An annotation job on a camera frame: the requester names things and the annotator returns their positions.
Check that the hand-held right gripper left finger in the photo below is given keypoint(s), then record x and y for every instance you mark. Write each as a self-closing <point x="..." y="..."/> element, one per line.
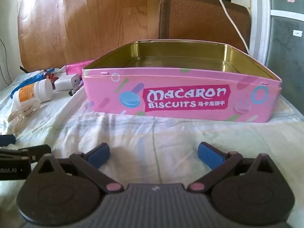
<point x="98" y="153"/>

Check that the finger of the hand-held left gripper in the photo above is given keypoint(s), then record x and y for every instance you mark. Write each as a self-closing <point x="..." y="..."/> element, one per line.
<point x="7" y="140"/>
<point x="35" y="151"/>

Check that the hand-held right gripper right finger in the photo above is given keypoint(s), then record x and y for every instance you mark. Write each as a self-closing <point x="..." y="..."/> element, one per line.
<point x="211" y="155"/>

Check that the white bottle with orange label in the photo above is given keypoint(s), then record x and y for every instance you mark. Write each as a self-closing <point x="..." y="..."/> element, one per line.
<point x="35" y="91"/>

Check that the pink biscuit tin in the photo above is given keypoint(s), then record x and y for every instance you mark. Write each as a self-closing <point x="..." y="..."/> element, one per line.
<point x="171" y="114"/>

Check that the blue dotted case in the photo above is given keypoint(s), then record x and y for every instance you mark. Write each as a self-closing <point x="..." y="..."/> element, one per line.
<point x="30" y="79"/>

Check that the white charger adapter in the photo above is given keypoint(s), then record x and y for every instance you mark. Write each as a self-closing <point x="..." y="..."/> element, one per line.
<point x="66" y="82"/>

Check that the pink wallet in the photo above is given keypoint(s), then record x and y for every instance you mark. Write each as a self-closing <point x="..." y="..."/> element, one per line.
<point x="76" y="67"/>

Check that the pale checked bed sheet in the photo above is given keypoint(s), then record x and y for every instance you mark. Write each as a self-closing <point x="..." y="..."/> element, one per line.
<point x="71" y="128"/>

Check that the white framed glass door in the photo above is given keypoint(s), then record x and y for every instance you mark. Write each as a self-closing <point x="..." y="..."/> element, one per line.
<point x="260" y="28"/>

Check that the brown woven chair back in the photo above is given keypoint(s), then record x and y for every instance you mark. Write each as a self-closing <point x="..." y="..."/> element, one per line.
<point x="201" y="19"/>

